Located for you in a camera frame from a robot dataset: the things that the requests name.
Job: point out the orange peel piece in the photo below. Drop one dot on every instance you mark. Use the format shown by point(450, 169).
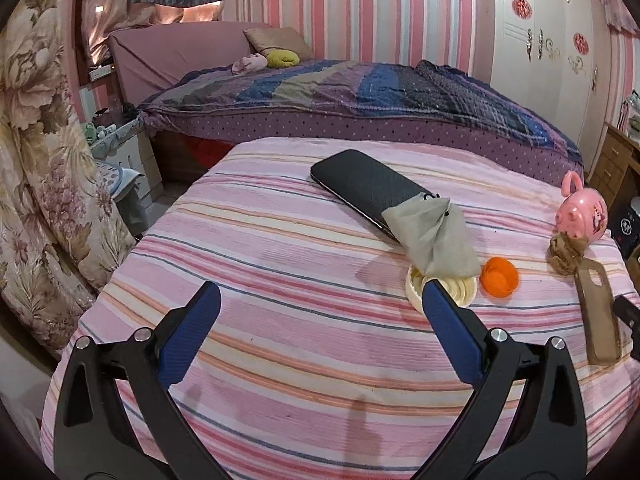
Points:
point(499, 278)

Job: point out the purple striped bed quilt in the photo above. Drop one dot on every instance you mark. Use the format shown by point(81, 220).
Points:
point(359, 101)

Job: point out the floral beige curtain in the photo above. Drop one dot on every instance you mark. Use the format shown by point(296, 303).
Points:
point(62, 236)

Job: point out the black textured phone case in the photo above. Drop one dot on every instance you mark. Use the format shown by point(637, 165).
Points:
point(365, 185)

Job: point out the brown phone case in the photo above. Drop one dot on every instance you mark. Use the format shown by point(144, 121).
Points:
point(602, 333)

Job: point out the purple bed headboard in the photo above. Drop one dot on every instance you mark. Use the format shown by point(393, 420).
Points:
point(151, 59)

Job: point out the pink plush toy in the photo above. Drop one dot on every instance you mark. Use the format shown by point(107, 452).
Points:
point(249, 64)

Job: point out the pink striped bed sheet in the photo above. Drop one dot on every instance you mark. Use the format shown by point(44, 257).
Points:
point(318, 366)

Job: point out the white bedside cabinet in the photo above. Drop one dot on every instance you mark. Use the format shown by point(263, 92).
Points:
point(129, 146)

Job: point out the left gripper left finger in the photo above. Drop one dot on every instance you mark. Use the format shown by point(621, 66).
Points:
point(93, 437)

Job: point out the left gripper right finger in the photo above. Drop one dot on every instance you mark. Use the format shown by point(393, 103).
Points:
point(524, 419)

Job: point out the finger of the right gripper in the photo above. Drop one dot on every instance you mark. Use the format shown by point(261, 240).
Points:
point(630, 316)

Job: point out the wooden desk with drawers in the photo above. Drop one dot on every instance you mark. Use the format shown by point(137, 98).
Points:
point(615, 173)

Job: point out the pink piggy bank teapot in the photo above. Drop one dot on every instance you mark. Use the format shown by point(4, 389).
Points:
point(583, 212)

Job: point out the brown pillow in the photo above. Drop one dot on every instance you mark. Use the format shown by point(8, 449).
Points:
point(266, 39)

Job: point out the white wardrobe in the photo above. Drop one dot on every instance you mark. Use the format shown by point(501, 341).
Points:
point(554, 58)

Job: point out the yellow plush toy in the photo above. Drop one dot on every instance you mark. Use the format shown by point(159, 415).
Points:
point(281, 58)

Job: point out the cream round plastic lid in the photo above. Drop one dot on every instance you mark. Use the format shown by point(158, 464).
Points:
point(462, 290)

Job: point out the grey cloth pouch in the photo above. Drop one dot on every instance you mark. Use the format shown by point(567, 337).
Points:
point(433, 232)

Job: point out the brown paper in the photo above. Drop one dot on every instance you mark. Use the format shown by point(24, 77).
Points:
point(565, 253)

